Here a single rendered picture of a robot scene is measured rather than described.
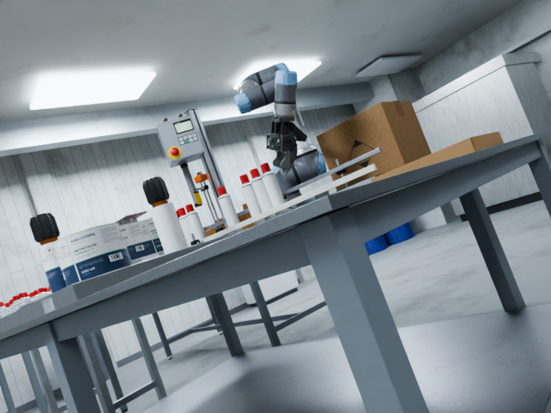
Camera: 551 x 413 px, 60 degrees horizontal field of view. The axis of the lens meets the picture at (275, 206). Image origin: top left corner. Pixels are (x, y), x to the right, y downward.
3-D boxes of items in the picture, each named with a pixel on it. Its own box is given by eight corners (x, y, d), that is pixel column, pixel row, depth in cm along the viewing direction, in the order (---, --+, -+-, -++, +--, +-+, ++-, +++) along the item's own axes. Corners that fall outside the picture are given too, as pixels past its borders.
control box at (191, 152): (170, 168, 220) (156, 130, 221) (204, 157, 224) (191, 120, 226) (170, 163, 210) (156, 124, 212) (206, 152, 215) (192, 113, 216)
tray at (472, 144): (375, 192, 136) (370, 179, 136) (412, 179, 156) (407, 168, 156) (476, 152, 117) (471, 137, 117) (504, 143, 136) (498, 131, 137)
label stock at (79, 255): (93, 283, 158) (80, 242, 159) (144, 263, 154) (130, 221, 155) (53, 294, 139) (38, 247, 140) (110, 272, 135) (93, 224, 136)
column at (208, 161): (233, 249, 214) (184, 113, 219) (240, 247, 218) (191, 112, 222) (239, 247, 212) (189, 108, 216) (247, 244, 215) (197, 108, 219)
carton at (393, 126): (340, 201, 180) (315, 136, 182) (371, 192, 198) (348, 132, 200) (409, 174, 160) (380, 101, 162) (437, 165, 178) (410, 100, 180)
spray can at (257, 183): (262, 222, 180) (243, 172, 181) (271, 220, 184) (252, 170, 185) (272, 219, 176) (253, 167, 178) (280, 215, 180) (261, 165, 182)
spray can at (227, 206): (229, 237, 193) (211, 190, 194) (237, 233, 197) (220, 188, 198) (237, 233, 189) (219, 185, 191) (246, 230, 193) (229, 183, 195)
